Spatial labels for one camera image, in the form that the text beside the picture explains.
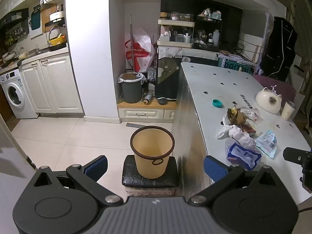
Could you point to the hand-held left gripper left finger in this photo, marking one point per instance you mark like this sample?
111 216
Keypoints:
97 166

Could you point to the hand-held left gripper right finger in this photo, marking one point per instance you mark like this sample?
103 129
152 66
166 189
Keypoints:
214 170

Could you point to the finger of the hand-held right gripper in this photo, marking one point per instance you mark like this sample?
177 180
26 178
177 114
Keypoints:
293 154

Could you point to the light blue packet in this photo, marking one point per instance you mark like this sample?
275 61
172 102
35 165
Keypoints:
267 142

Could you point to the blue and white packet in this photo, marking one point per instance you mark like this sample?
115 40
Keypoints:
243 154

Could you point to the brown snack wrapper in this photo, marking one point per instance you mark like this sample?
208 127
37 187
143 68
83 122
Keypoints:
247 129

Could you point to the beige plastic waste bin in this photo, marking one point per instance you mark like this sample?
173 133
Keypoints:
151 151

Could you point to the clear plastic bag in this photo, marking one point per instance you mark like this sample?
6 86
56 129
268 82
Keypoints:
253 114

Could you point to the brown gold wrapper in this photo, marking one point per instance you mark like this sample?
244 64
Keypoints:
235 117

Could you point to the teal bottle cap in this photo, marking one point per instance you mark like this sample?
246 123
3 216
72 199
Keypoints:
217 103

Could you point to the black woven stool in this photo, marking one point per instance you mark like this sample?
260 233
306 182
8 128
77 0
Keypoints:
131 178

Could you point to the cream cup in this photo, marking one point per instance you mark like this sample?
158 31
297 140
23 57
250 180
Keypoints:
287 112

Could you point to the grey flat board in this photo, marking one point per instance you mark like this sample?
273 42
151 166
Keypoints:
134 125

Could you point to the white cat-shaped ceramic pot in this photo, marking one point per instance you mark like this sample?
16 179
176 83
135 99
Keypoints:
264 101

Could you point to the silver metal ornament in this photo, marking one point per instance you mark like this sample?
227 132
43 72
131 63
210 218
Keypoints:
273 90

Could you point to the low wooden drawer cabinet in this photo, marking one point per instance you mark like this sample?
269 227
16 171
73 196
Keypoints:
141 114

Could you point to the grey bin with white liner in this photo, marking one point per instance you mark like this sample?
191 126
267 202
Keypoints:
131 90

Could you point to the spray can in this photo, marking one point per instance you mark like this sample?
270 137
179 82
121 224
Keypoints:
147 98

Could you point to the small dark bowl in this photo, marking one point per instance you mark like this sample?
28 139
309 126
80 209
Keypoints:
161 101

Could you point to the white kitchen base cabinet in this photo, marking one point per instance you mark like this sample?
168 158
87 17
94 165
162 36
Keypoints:
58 82

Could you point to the black jacket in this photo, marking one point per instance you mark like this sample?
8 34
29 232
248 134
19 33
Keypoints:
279 48

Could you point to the bear printed cloth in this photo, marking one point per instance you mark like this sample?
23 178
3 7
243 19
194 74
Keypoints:
167 73

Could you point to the white washing machine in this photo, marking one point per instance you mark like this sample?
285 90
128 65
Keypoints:
14 95

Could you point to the red and white plastic bag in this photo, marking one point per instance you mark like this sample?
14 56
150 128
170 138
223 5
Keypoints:
139 58

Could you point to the white panel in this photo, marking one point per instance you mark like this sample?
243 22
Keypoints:
251 40

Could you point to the white perforated metal rack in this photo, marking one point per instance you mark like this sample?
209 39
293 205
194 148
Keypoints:
267 29

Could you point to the cream two-tier rack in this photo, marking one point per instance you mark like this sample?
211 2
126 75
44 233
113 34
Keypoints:
175 45

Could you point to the yellow basket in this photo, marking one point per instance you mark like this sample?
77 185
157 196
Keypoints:
57 41

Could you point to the white bottle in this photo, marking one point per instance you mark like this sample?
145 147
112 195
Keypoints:
216 37

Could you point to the black dish rack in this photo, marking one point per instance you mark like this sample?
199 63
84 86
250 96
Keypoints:
47 29

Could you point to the black shelf rack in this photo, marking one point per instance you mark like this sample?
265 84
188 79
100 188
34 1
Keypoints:
209 20

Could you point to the black spice rack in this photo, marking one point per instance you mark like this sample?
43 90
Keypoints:
17 35

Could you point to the white kitchen appliance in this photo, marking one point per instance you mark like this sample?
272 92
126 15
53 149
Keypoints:
57 15

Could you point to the wooden cutting board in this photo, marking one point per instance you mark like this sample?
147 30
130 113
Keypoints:
47 12

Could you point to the black range hood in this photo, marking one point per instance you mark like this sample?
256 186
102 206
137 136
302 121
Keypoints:
17 15

